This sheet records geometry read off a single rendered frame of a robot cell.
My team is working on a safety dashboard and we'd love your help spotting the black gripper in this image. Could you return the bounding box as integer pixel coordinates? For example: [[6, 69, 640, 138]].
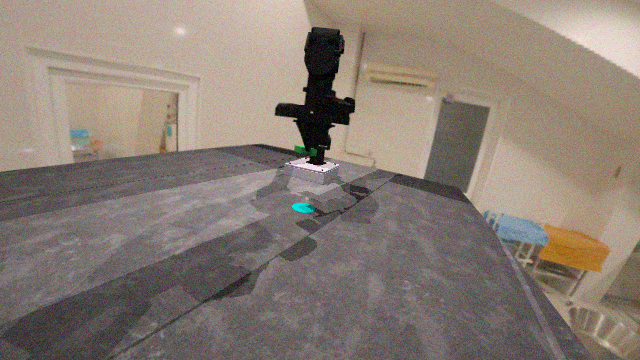
[[274, 81, 349, 152]]

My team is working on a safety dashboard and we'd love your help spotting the cyan circle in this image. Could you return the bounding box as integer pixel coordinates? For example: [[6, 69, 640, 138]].
[[292, 203, 315, 213]]

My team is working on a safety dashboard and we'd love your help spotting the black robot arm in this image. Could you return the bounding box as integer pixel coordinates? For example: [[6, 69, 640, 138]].
[[304, 27, 355, 166]]

